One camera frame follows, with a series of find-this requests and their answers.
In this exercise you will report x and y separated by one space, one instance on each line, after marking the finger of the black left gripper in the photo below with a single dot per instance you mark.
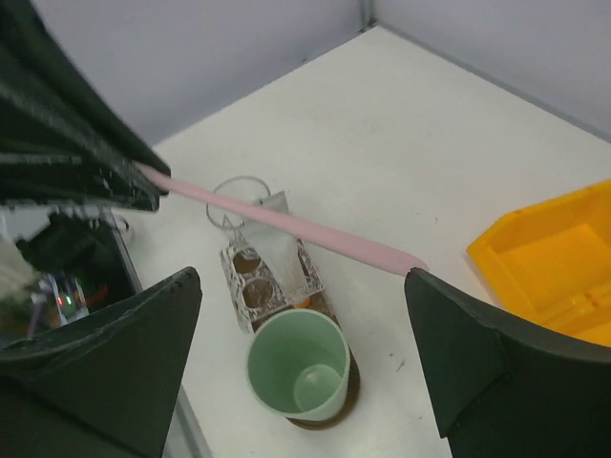
48 158
28 40

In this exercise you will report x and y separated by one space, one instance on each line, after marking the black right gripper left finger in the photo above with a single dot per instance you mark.
106 385

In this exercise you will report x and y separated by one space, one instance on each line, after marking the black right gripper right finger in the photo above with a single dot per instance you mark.
501 386

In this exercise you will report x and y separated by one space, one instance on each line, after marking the clear glass holder block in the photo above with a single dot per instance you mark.
256 295

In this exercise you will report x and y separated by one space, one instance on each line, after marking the green plastic cup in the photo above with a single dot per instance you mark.
298 367

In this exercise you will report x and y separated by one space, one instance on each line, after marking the clear glass tumbler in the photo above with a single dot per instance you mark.
243 189

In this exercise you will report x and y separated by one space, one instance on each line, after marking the pink toothbrush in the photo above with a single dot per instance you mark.
366 251

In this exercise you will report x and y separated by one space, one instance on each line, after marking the white toothpaste tube black cap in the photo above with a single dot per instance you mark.
259 229

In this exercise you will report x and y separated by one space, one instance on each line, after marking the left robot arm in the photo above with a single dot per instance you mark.
72 265

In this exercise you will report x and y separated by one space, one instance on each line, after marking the wooden oval tray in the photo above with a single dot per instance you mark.
348 381

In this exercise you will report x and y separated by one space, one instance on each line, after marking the yellow bin left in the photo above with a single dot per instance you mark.
549 263

